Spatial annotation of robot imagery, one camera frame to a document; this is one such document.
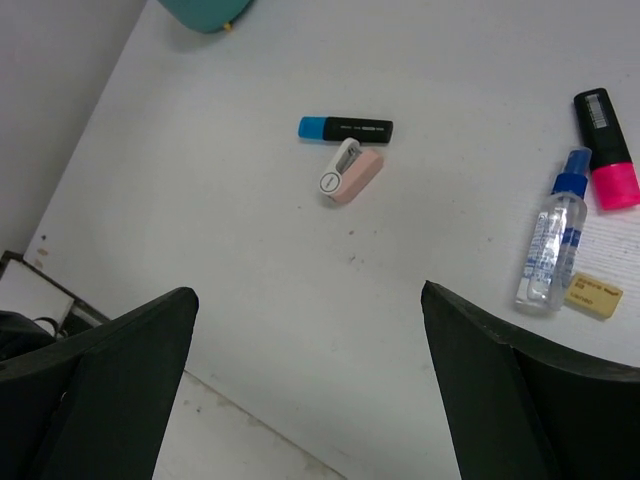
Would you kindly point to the blue cap black highlighter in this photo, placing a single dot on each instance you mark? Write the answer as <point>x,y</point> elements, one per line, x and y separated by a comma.
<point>338,129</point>

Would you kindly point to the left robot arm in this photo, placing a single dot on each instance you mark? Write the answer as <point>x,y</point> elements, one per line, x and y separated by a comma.
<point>20,335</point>

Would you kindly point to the pink cap black highlighter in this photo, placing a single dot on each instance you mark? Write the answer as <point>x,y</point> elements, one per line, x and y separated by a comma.
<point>613,175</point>

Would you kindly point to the teal round desk organizer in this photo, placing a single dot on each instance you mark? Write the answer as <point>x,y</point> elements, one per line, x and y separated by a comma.
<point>206,16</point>

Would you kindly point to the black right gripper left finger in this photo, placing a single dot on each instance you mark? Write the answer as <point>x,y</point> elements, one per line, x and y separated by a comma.
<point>96,405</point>

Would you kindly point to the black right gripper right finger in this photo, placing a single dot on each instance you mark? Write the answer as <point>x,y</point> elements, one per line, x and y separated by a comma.
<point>520,406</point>

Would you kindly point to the small yellow eraser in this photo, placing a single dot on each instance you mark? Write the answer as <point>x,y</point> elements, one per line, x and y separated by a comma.
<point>593,296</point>

